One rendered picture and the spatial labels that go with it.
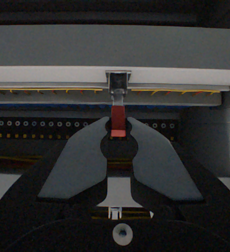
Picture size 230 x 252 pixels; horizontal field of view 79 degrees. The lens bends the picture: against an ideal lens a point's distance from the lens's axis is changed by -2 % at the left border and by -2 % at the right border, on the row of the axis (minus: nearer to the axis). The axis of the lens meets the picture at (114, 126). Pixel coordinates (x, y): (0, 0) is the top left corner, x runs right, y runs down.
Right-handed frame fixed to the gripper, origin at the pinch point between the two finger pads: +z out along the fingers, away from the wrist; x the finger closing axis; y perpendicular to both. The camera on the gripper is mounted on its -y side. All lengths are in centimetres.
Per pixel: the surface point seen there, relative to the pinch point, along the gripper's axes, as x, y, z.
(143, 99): 3.9, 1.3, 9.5
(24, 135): -21.6, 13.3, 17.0
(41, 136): -17.5, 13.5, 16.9
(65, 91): -7.8, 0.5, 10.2
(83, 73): -3.9, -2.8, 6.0
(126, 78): 0.8, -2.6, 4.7
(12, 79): -13.8, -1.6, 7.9
